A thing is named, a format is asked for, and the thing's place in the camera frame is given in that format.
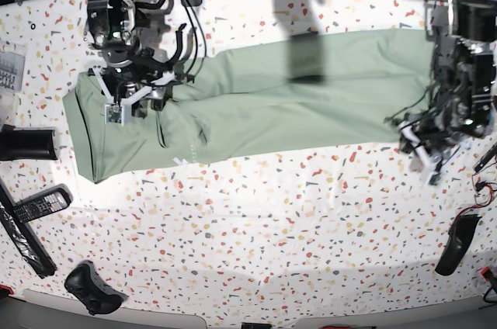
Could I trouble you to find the long black bar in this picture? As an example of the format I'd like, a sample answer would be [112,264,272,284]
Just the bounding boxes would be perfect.
[1,182,57,279]

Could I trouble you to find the black cylindrical handle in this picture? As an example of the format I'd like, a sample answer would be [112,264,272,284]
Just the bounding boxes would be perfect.
[1,129,57,161]

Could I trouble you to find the clear plastic parts box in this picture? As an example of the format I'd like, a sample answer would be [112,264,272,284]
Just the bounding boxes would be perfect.
[0,51,25,93]

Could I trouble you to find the black TV remote control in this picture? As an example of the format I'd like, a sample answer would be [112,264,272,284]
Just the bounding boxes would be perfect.
[13,185,72,223]

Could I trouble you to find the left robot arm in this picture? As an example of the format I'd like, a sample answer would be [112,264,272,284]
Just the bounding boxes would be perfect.
[385,0,496,185]

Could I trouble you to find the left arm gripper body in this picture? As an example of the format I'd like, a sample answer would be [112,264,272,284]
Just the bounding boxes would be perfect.
[384,109,472,185]

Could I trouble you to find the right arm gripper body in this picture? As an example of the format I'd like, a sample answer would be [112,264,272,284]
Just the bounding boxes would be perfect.
[89,61,181,126]

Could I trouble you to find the black game controller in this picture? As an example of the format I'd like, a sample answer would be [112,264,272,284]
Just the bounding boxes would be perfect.
[64,263,123,316]

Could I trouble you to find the red and black wires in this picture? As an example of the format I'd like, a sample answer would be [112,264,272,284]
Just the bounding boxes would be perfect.
[454,146,497,225]

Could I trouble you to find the light green T-shirt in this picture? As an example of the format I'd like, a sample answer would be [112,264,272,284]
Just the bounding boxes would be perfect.
[63,29,433,183]

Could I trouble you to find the black curved handheld device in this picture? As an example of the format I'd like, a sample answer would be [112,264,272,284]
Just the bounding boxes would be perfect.
[435,214,481,276]

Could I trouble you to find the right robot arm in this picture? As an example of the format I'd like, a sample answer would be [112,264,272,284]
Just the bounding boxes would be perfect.
[85,0,185,125]

